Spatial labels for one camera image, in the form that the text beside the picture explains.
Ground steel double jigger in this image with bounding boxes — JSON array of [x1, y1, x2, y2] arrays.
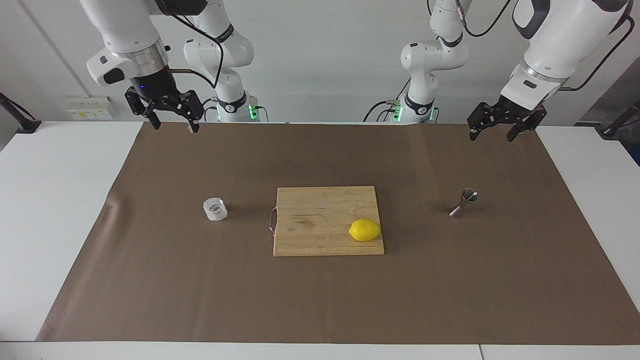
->
[[448, 188, 479, 219]]

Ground small clear glass cup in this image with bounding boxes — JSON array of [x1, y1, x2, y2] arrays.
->
[[202, 197, 229, 222]]

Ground black stand pole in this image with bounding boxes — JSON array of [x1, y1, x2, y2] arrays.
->
[[595, 99, 640, 140], [0, 92, 42, 134]]

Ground yellow lemon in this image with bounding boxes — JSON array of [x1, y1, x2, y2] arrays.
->
[[348, 219, 382, 243]]

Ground wooden cutting board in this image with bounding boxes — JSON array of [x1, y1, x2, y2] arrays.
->
[[269, 186, 386, 258]]

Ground brown paper table mat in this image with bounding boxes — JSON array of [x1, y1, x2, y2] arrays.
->
[[36, 121, 640, 346]]

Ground white wall socket box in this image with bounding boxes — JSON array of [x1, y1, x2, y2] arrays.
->
[[66, 96, 115, 121]]

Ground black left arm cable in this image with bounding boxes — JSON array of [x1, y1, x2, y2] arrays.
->
[[557, 15, 637, 93]]

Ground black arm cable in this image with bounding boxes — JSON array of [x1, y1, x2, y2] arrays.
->
[[167, 12, 225, 90], [557, 15, 637, 93]]

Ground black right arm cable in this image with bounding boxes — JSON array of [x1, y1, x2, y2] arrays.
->
[[167, 12, 225, 90]]

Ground black base cable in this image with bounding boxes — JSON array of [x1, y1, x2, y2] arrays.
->
[[363, 80, 416, 122]]

